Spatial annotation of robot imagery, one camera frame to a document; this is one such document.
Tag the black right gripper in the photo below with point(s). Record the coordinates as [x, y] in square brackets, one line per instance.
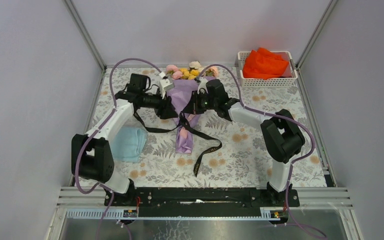
[192, 107]

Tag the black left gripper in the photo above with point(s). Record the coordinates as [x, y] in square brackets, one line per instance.
[165, 109]

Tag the pink purple wrapping paper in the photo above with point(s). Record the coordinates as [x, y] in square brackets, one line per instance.
[180, 97]

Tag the yellow fake flower stem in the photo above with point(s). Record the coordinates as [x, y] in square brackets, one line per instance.
[188, 74]

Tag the pink fake flower stem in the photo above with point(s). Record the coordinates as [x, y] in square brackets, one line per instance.
[212, 71]
[174, 72]

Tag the white fake flower stem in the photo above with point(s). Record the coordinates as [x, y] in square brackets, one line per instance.
[195, 65]

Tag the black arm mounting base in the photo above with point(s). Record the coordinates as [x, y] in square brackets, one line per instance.
[192, 202]

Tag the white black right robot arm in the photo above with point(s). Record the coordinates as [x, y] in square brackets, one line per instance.
[282, 137]

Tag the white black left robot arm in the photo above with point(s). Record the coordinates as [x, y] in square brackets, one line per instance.
[91, 154]

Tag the light blue towel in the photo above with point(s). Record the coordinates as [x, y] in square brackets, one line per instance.
[128, 144]

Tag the floral patterned table mat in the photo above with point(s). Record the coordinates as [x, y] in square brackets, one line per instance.
[243, 160]

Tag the orange cloth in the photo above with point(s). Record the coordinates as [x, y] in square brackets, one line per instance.
[264, 64]

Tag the white perforated plastic basket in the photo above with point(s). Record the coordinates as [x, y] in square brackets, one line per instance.
[287, 79]

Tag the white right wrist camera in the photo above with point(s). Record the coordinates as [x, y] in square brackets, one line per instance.
[202, 86]

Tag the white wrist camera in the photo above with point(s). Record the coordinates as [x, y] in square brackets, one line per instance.
[202, 86]
[165, 85]

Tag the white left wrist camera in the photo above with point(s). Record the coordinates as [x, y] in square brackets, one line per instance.
[165, 85]

